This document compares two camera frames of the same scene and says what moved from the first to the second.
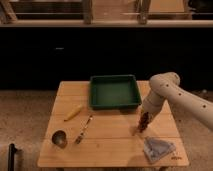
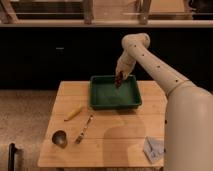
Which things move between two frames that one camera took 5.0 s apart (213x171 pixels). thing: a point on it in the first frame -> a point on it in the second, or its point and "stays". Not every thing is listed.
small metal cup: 59,138 stays
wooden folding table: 79,136 stays
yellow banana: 74,112 stays
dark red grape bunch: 143,121 -> 119,80
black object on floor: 11,156 stays
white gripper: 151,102 -> 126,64
